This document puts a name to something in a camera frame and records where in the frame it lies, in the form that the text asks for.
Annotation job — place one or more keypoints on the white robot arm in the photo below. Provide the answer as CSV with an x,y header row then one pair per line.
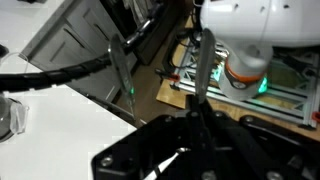
x,y
260,26

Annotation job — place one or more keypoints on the wooden board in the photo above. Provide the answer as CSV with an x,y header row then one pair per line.
x,y
166,96

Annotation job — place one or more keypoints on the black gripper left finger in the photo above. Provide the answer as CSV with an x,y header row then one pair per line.
x,y
150,146

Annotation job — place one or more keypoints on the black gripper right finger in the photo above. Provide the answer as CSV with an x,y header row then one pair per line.
x,y
253,150

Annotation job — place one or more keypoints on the red clamp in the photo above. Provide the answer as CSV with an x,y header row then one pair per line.
x,y
174,77

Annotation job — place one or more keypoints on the metal tongs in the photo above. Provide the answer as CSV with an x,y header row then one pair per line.
x,y
205,66

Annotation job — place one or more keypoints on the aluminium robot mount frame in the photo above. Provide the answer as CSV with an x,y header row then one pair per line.
x,y
293,106

